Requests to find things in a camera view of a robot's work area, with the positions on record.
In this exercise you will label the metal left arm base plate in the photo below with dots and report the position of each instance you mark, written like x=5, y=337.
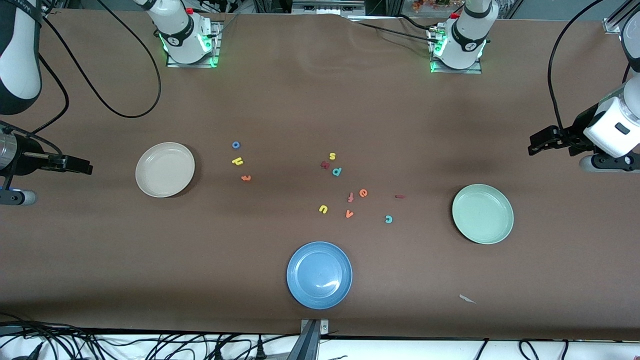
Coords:
x=457, y=71

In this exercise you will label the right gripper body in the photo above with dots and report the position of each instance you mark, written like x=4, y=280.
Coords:
x=26, y=156

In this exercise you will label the metal table edge bracket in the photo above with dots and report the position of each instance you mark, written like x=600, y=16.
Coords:
x=312, y=345

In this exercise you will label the pale beige plate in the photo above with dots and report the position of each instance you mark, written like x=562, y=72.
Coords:
x=165, y=170

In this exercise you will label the green plate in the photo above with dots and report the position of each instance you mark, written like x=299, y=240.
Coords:
x=483, y=214

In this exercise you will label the yellow foam letter h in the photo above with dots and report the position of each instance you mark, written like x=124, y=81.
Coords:
x=237, y=161

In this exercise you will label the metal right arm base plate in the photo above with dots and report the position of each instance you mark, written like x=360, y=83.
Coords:
x=190, y=65

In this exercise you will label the blue plate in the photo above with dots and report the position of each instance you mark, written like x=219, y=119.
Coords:
x=319, y=275

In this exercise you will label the white paper scrap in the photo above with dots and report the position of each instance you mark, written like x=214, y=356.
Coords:
x=467, y=299

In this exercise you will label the brown table cover sheet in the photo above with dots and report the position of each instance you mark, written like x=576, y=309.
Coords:
x=300, y=100

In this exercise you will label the grey background device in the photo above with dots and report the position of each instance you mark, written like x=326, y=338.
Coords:
x=325, y=7

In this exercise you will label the short aluminium frame profile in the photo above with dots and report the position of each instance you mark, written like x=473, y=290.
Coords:
x=617, y=20

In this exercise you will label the black power plug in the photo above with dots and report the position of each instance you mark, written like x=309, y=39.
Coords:
x=260, y=351
x=218, y=354

